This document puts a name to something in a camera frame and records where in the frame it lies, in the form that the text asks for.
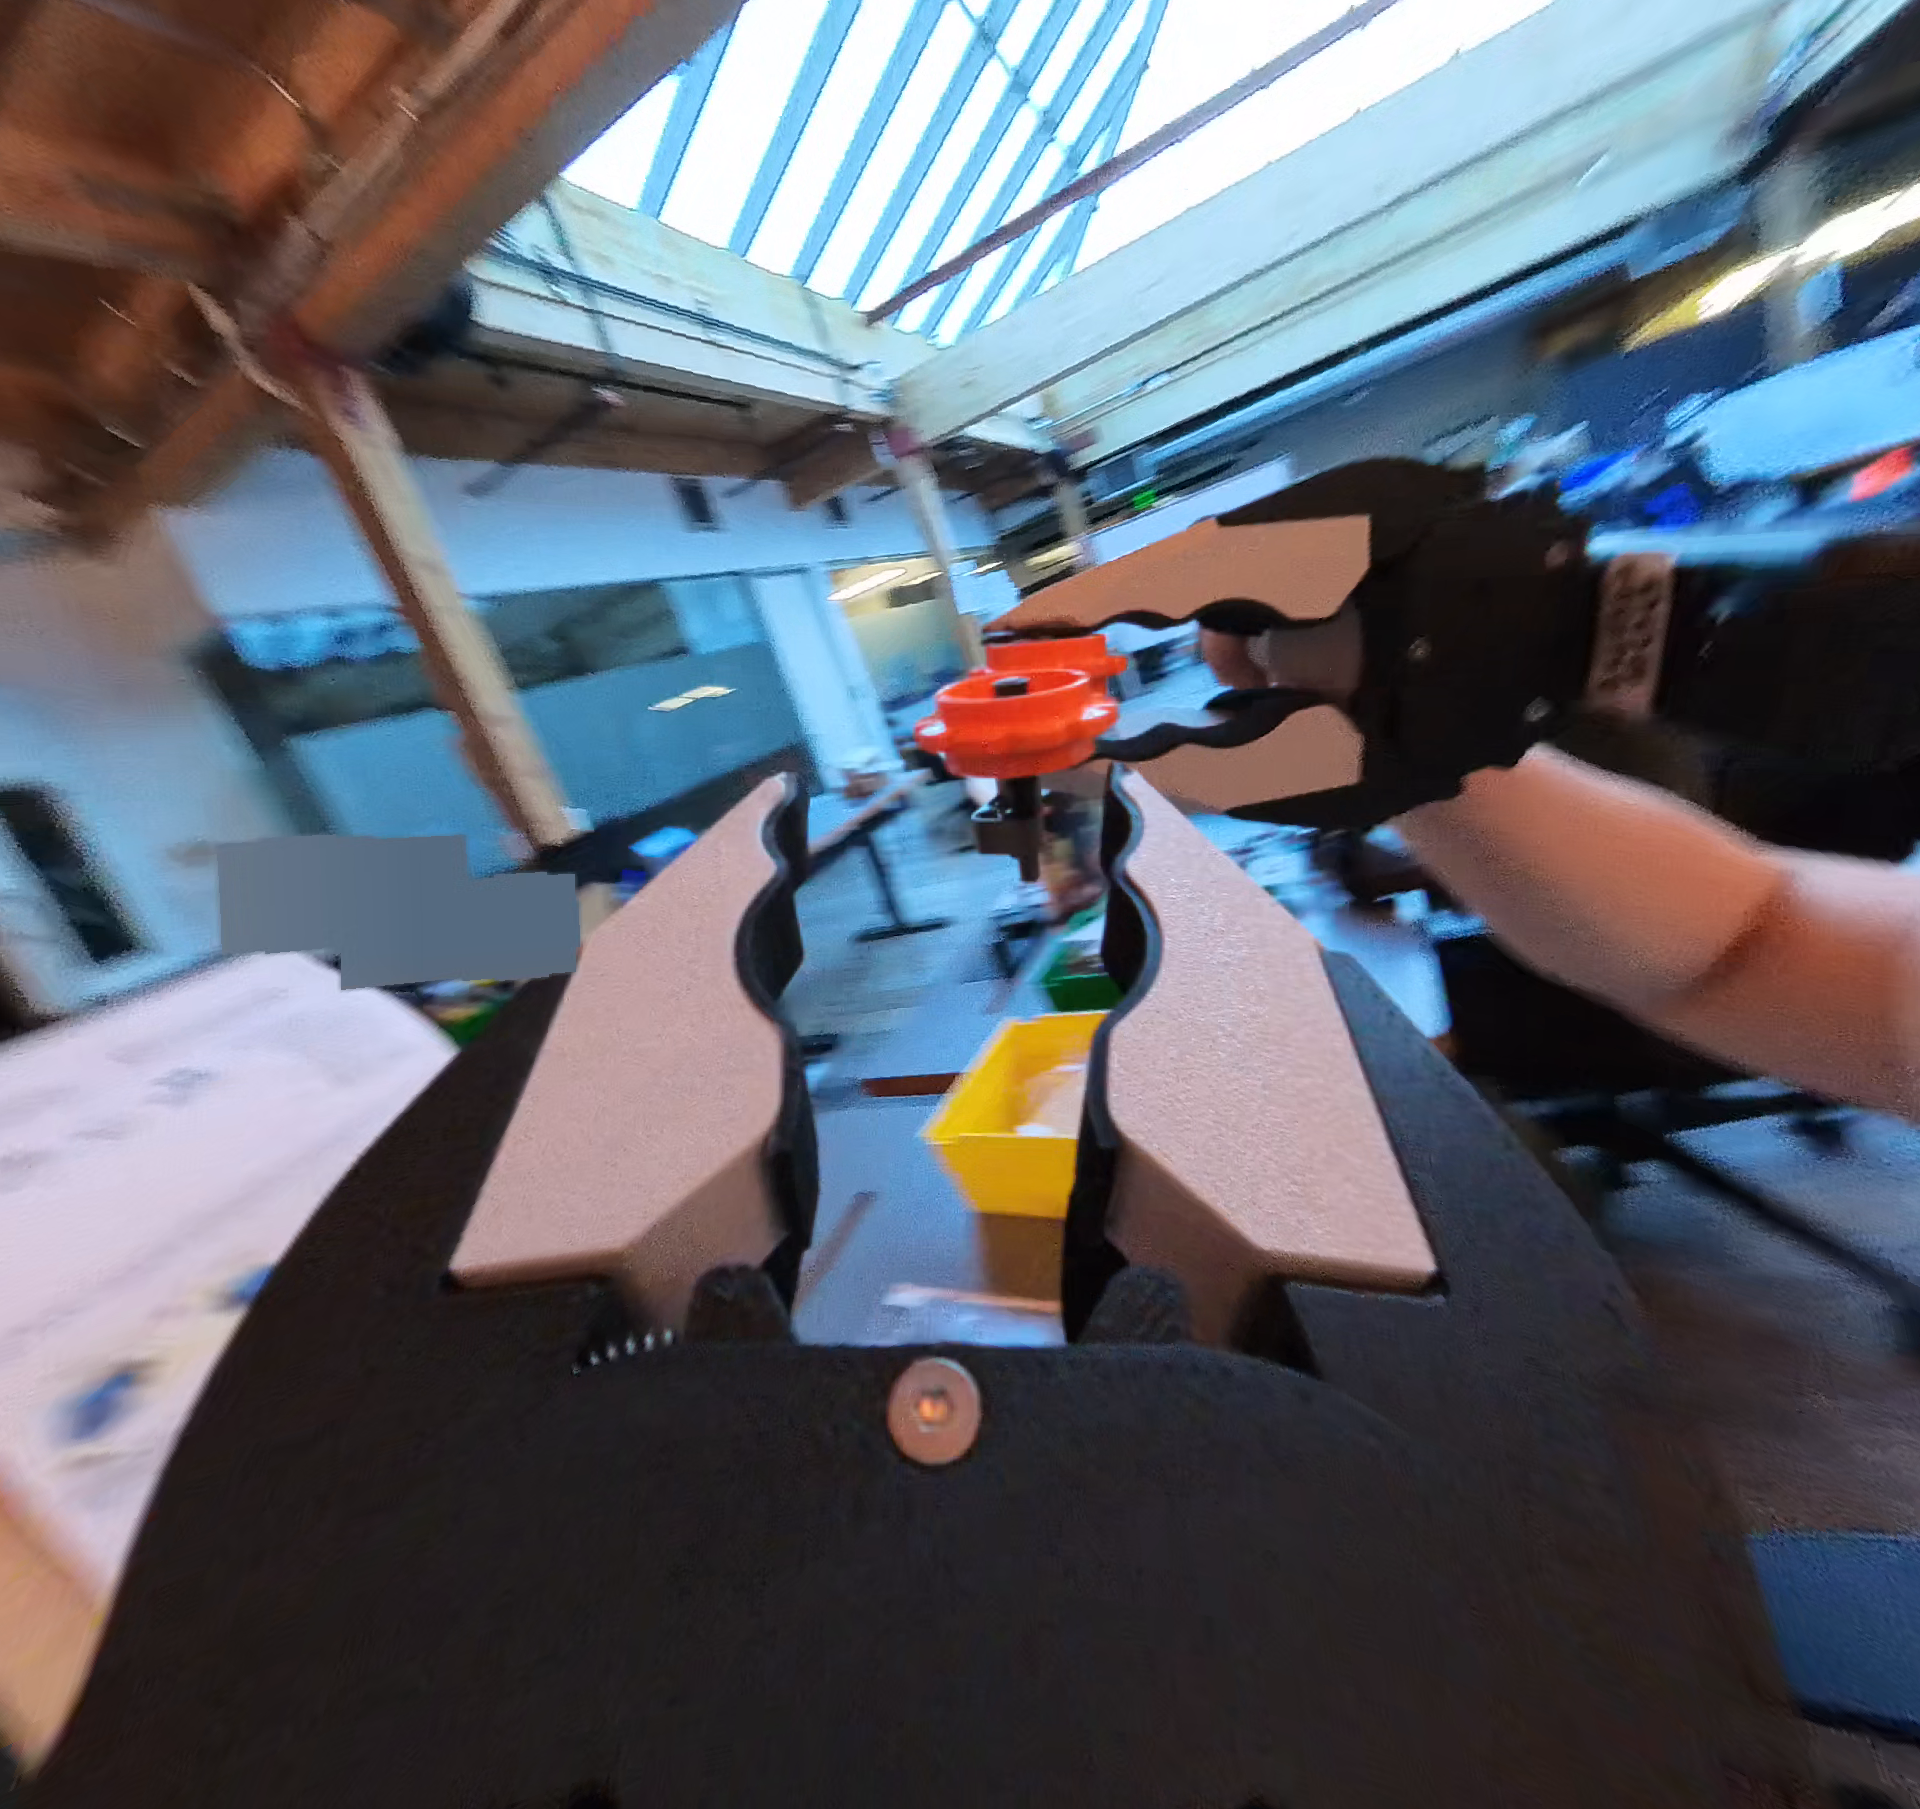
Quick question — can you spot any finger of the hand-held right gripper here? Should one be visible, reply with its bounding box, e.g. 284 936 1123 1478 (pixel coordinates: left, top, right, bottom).
1091 684 1375 826
980 513 1379 645

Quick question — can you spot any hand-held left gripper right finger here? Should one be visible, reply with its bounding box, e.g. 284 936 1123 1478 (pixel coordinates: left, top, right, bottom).
1063 766 1444 1349

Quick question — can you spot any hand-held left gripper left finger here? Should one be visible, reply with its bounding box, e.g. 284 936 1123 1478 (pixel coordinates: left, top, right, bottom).
451 769 823 1342

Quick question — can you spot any orange wheeled grey toy assembly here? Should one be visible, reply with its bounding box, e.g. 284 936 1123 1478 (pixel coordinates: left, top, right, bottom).
914 629 1129 881

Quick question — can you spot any yellow plastic bin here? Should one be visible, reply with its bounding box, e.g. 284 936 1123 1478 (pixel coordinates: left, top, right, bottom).
923 1010 1111 1219

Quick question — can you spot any white instruction board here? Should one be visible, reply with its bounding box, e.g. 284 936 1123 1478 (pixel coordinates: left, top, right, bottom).
0 956 461 1585

